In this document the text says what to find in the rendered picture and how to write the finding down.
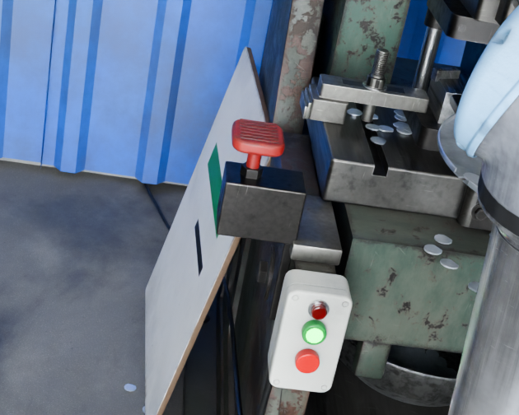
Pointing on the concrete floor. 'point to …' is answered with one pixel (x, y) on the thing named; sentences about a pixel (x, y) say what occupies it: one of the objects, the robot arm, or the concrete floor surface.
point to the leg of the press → (218, 366)
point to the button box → (315, 291)
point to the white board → (196, 245)
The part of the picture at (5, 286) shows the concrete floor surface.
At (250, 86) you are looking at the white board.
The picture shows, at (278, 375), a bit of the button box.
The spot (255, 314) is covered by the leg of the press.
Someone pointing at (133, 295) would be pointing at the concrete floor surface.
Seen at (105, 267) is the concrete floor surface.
